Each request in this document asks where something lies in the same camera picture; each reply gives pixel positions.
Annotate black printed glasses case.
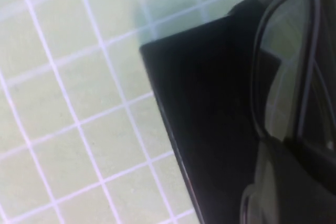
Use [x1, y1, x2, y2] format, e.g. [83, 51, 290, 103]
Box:
[138, 0, 336, 224]

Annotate green white grid tablecloth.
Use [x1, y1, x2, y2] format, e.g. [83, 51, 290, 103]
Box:
[0, 0, 299, 224]

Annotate black frame glasses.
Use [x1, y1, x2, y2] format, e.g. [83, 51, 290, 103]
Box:
[240, 0, 336, 224]

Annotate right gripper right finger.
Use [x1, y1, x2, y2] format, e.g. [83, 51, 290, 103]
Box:
[285, 129, 336, 190]

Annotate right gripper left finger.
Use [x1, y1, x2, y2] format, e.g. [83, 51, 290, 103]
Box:
[262, 137, 336, 224]

